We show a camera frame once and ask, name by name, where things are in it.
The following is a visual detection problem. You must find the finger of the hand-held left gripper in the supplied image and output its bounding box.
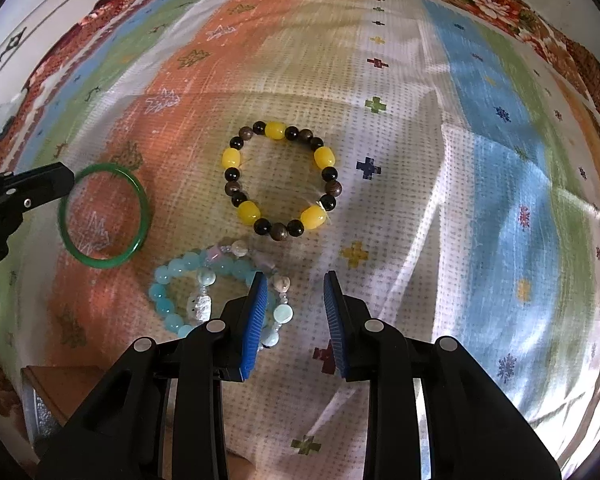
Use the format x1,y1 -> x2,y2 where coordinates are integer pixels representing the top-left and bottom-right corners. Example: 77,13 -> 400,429
1,162 -> 76,217

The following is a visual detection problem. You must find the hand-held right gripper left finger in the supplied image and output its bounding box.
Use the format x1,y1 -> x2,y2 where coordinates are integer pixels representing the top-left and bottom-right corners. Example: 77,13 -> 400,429
39,270 -> 270,480

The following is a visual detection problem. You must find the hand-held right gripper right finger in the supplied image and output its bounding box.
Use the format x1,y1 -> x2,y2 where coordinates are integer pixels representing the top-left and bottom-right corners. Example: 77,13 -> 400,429
323,270 -> 563,480

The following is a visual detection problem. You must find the white shell bracelet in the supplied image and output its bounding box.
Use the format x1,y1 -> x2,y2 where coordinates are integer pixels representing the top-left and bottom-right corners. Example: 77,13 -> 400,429
185,240 -> 294,351

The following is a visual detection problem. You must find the green jade bangle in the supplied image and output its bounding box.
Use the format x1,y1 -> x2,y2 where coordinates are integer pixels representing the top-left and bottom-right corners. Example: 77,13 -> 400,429
58,162 -> 151,270

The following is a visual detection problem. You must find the light blue bead bracelet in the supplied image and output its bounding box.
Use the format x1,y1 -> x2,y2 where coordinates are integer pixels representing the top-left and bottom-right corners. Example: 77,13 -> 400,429
148,252 -> 261,341

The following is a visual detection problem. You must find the yellow and black bead bracelet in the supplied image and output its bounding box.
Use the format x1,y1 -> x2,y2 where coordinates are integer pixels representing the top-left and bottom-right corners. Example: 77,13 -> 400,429
221,119 -> 341,237

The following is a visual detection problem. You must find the striped pastel cloth mat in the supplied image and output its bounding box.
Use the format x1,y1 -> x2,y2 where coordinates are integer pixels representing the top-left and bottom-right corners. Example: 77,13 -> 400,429
0,0 -> 600,480

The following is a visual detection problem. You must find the white wooden headboard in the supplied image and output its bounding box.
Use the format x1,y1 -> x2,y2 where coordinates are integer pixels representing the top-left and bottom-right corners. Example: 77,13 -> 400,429
0,0 -> 147,111

